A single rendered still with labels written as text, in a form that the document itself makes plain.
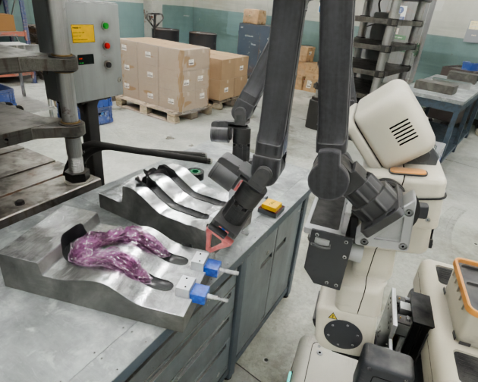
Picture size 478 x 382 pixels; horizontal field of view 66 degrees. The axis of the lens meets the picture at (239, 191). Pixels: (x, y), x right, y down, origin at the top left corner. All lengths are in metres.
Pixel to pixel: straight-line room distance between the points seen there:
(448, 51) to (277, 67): 6.77
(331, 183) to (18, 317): 0.80
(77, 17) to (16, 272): 1.04
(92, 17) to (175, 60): 3.24
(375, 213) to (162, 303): 0.54
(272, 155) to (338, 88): 0.18
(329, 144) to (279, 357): 1.43
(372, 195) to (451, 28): 6.75
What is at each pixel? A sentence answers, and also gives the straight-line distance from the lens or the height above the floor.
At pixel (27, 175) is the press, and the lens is 1.81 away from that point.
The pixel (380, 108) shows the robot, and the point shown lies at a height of 1.35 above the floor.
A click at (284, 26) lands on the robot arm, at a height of 1.49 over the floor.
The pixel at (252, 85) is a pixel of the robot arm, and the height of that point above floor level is 1.30.
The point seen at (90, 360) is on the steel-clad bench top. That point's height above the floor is 0.80.
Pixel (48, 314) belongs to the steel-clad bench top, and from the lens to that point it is 1.06.
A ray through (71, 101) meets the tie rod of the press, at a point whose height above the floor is 1.13.
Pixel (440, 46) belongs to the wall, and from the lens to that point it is 7.44.
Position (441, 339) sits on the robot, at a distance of 1.12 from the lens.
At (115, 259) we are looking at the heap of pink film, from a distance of 1.00.
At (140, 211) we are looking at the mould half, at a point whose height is 0.86.
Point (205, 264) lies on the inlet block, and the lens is 1.04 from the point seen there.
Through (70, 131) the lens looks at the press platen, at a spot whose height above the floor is 1.02.
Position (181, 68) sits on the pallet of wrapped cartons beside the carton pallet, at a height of 0.71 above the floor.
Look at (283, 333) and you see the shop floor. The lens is 2.07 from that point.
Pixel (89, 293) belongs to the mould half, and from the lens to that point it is 1.01.
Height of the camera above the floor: 1.52
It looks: 27 degrees down
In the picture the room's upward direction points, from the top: 5 degrees clockwise
